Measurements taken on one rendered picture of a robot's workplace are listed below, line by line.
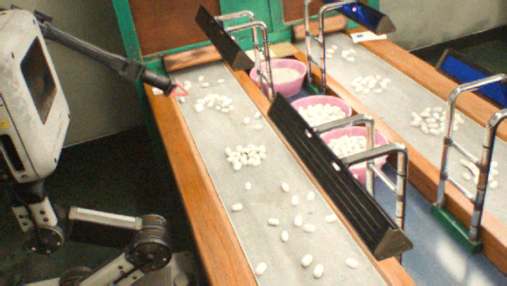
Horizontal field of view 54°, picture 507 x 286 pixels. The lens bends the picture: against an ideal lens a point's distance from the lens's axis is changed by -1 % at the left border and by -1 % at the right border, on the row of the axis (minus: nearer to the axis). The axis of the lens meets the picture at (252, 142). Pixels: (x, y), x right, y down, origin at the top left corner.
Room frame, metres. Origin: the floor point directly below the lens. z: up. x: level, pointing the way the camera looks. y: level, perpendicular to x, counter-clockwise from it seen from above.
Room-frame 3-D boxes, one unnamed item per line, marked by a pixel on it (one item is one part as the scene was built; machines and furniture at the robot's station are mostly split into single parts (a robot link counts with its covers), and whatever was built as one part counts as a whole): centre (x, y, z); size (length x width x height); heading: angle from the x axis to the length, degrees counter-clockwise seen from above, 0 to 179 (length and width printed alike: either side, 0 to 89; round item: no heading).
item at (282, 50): (2.34, -0.12, 0.77); 0.33 x 0.15 x 0.01; 104
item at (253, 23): (1.91, -0.01, 0.90); 0.20 x 0.19 x 0.45; 14
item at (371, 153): (0.97, -0.24, 0.90); 0.20 x 0.19 x 0.45; 14
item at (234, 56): (1.90, 0.06, 1.08); 0.62 x 0.08 x 0.07; 14
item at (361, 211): (0.95, -0.16, 1.08); 0.62 x 0.08 x 0.07; 14
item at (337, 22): (2.47, -0.43, 0.83); 0.30 x 0.06 x 0.07; 104
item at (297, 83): (2.13, -0.17, 0.72); 0.27 x 0.27 x 0.10
